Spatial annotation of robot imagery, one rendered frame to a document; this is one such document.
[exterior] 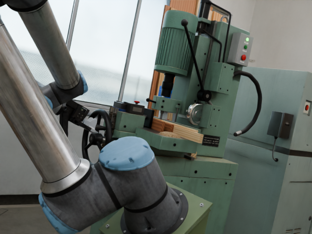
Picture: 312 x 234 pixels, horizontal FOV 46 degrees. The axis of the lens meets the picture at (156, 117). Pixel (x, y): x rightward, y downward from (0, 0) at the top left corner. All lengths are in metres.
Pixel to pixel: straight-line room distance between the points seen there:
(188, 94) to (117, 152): 0.93
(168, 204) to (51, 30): 0.61
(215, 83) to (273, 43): 2.56
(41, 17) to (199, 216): 0.72
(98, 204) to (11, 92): 0.37
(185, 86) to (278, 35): 2.59
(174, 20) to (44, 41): 0.91
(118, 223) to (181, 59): 0.93
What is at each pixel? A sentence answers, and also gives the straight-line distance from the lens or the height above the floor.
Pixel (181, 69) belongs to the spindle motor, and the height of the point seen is 1.22.
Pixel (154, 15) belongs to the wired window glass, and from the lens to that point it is 3.64.
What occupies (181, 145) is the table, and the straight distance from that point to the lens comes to 1.67.
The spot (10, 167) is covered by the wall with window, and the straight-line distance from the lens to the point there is 3.02.
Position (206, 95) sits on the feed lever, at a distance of 1.86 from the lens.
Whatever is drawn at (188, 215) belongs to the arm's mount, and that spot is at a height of 0.73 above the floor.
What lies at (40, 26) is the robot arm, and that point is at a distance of 1.05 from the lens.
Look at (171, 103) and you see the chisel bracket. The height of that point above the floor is 1.05.
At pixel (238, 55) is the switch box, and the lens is 1.98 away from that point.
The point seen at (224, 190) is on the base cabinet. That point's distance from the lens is 2.01.
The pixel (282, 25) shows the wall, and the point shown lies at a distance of 4.41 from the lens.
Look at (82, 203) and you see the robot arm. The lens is 1.02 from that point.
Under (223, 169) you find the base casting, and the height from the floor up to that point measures 0.76.
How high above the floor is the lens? 1.06
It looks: 3 degrees down
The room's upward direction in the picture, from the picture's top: 12 degrees clockwise
